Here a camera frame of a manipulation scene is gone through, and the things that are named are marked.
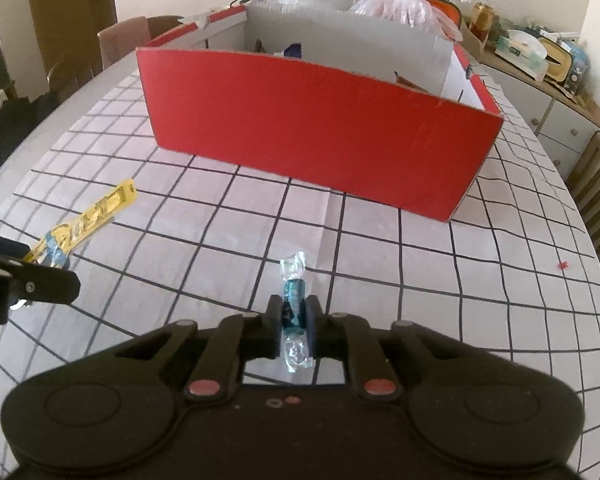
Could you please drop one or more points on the red cardboard box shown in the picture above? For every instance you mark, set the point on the red cardboard box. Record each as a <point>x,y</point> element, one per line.
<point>305,125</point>

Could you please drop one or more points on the blue printed packet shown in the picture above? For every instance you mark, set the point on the blue printed packet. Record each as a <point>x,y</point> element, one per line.
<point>581,70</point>

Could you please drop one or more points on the white cabinet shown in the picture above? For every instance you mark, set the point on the white cabinet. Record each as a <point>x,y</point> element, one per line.
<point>545,115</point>

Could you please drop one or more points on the pink cloth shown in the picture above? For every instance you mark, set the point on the pink cloth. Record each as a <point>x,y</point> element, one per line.
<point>125,45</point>

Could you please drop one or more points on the pink-filled plastic bag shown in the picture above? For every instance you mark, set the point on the pink-filled plastic bag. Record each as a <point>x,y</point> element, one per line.
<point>405,5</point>

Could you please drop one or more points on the orange container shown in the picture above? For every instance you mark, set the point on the orange container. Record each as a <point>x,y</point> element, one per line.
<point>447,7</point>

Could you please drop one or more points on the blue candy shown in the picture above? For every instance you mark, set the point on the blue candy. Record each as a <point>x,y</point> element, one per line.
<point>294,300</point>

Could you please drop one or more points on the brown wooden door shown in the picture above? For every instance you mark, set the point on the brown wooden door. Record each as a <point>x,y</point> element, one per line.
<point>70,20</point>

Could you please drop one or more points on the amber liquid glass jar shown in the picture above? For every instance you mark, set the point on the amber liquid glass jar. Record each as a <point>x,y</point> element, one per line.
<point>480,22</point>

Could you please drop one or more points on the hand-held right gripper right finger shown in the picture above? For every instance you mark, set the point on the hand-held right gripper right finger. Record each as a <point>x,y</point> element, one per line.
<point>313,327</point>

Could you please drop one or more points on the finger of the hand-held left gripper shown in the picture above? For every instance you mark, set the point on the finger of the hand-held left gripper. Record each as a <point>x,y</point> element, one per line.
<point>45,285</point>
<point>0,246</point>

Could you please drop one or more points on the green tissue box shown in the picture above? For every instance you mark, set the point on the green tissue box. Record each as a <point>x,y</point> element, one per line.
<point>520,52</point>

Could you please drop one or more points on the white power strip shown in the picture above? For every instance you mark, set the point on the white power strip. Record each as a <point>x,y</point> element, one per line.
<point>195,20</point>

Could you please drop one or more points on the black cookie packet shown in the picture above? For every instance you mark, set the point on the black cookie packet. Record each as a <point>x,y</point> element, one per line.
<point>292,51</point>

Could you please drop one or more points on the black bag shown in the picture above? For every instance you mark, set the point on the black bag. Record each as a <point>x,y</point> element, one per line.
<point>10,130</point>

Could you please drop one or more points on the yellow snack packet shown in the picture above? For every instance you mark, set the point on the yellow snack packet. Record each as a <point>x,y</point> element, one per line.
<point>95,210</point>

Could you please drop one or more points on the checked white tablecloth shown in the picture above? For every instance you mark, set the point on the checked white tablecloth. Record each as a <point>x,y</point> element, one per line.
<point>380,270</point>

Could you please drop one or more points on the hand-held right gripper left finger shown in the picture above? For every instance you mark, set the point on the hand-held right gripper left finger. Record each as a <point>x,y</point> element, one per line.
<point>275,327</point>

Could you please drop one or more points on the yellow case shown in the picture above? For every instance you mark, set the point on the yellow case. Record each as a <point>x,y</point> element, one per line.
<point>557,60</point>

